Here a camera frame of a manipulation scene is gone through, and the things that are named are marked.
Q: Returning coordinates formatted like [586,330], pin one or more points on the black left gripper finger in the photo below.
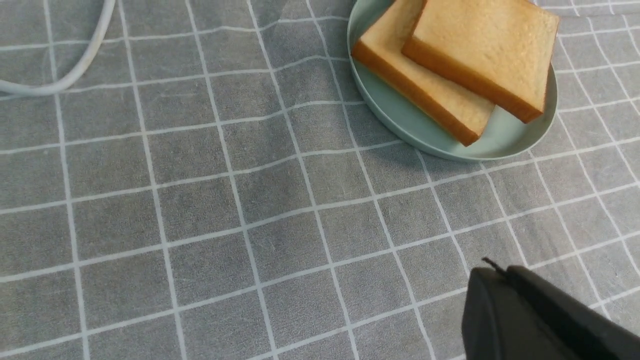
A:
[514,314]

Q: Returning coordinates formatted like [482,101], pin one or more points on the toasted bread slice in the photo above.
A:
[460,112]
[500,50]

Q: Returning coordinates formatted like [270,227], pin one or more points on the light green round plate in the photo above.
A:
[504,137]

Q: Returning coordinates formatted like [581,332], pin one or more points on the grey checked tablecloth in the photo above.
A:
[214,187]

